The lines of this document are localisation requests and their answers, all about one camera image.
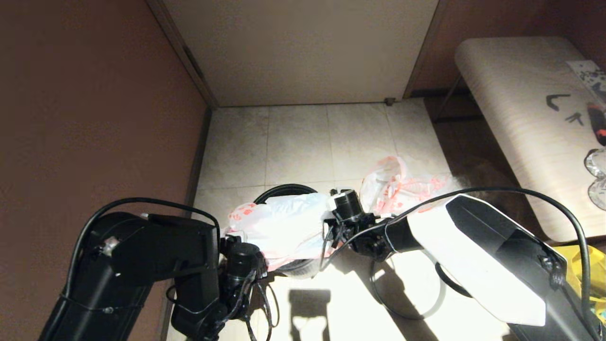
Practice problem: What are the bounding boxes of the white trash bag red trim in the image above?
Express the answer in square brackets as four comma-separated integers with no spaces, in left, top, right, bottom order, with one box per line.
[226,192,338,272]

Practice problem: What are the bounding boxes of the black round trash bin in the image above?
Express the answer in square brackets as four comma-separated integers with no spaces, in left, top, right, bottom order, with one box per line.
[253,184,323,280]

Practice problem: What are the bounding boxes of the red-printed plastic bag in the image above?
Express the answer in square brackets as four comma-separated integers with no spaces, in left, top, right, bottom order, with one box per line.
[360,156,456,216]

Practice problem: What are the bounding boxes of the grey bin rim ring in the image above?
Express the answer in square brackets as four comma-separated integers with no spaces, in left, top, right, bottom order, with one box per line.
[371,250,447,321]

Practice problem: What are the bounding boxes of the clear plastic bag dark contents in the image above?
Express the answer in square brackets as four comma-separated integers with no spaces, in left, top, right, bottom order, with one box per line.
[450,161,521,196]

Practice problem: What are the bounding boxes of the yellow plastic bag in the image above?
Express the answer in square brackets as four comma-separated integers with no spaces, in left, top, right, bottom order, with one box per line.
[553,244,606,325]

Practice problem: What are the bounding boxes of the white door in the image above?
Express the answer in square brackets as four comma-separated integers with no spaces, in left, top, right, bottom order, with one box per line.
[161,0,438,108]

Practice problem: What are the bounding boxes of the light wood-grain table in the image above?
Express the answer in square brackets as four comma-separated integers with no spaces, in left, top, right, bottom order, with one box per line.
[433,36,606,243]

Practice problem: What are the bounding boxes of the clear shiny glass item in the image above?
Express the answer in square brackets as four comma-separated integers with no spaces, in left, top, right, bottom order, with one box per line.
[587,179,606,212]
[583,148,606,179]

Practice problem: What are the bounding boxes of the white patterned paper sheet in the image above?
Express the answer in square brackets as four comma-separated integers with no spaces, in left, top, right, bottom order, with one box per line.
[567,60,606,101]

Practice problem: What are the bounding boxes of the black cylindrical right wrist camera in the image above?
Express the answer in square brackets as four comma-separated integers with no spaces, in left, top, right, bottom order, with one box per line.
[329,189,366,223]

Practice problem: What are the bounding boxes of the black cylindrical wrist camera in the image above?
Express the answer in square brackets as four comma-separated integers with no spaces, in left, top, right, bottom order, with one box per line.
[226,242,266,286]
[329,189,366,223]

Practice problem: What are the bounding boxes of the black cylindrical left wrist camera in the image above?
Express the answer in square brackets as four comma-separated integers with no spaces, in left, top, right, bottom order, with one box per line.
[226,242,266,286]

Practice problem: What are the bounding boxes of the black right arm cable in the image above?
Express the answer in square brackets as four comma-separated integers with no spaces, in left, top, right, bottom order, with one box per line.
[319,187,593,332]

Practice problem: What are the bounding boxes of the black red handle screwdriver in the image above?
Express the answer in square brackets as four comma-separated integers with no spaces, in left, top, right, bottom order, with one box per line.
[587,102,606,146]

